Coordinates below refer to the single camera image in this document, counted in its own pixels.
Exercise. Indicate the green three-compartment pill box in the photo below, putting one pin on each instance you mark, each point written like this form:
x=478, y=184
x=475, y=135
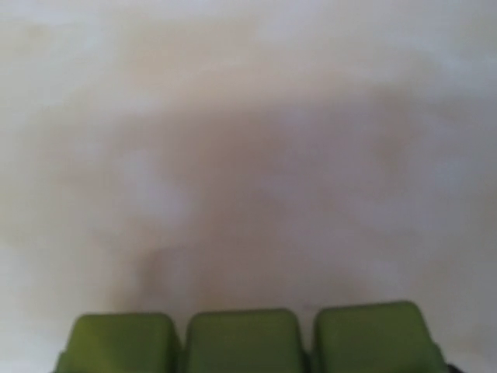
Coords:
x=384, y=337

